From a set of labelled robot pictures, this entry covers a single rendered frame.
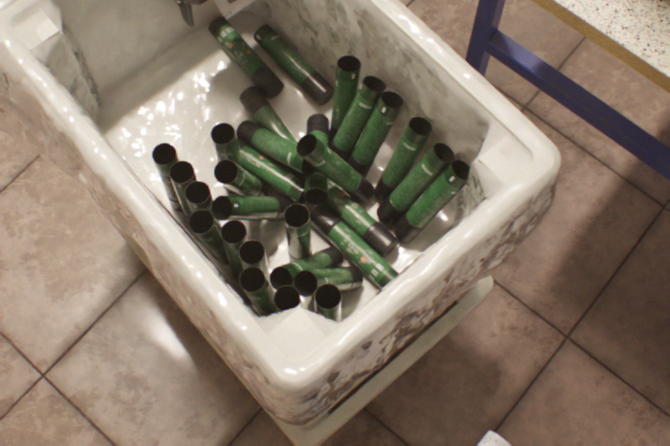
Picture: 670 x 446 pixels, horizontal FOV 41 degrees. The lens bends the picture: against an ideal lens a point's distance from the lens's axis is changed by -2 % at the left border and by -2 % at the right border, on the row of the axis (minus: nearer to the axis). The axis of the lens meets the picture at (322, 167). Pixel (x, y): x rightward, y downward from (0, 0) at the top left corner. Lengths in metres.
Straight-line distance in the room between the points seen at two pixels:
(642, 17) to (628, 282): 0.78
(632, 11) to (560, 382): 0.80
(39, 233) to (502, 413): 0.92
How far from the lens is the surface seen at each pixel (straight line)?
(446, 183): 1.14
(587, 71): 1.96
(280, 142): 1.22
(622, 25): 1.09
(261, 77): 1.32
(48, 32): 1.19
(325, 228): 1.22
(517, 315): 1.71
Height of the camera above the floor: 1.61
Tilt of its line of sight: 65 degrees down
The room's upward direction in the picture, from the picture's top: 1 degrees counter-clockwise
